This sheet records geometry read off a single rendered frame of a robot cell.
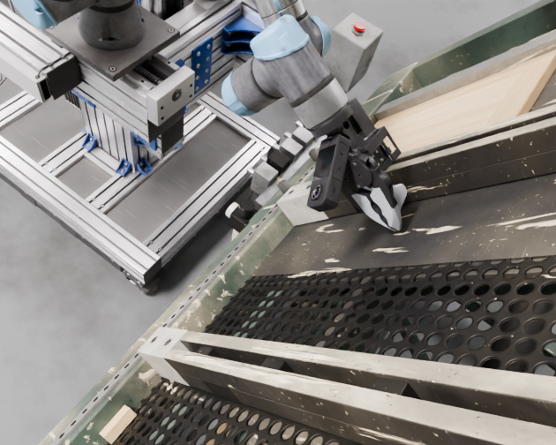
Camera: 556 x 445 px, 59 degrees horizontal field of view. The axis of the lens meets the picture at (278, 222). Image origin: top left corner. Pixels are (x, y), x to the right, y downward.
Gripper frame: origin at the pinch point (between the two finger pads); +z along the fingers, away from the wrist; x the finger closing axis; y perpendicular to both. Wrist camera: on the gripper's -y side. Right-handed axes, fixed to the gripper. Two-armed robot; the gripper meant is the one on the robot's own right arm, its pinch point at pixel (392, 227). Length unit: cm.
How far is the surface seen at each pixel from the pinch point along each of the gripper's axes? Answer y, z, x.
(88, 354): -31, 13, 135
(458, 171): 9.9, -1.5, -8.5
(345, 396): -33.2, -4.7, -18.2
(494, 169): 9.9, -0.4, -14.0
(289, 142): 39, -8, 58
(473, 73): 53, -2, 8
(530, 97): 34.9, 0.9, -10.5
